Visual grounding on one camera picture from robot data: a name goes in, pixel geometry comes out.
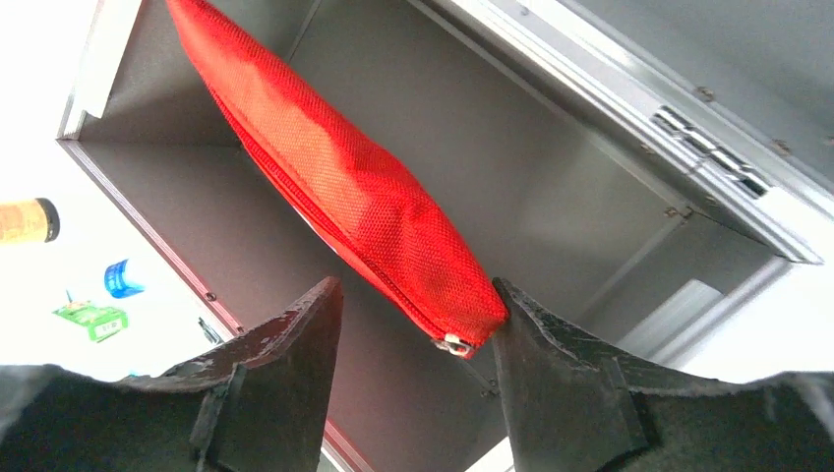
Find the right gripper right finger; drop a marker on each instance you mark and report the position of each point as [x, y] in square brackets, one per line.
[574, 402]

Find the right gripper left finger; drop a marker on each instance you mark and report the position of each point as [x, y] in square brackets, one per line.
[258, 402]

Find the small green white box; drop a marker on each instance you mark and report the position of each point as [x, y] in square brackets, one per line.
[99, 322]

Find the white bottle blue cap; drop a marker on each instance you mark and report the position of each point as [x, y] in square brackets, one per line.
[120, 280]

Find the red first aid pouch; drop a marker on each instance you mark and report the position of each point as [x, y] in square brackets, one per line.
[356, 196]

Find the brown bottle orange cap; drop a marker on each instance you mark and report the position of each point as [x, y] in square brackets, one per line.
[29, 221]

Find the grey metal medicine box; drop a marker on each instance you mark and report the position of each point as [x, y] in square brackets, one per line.
[645, 170]

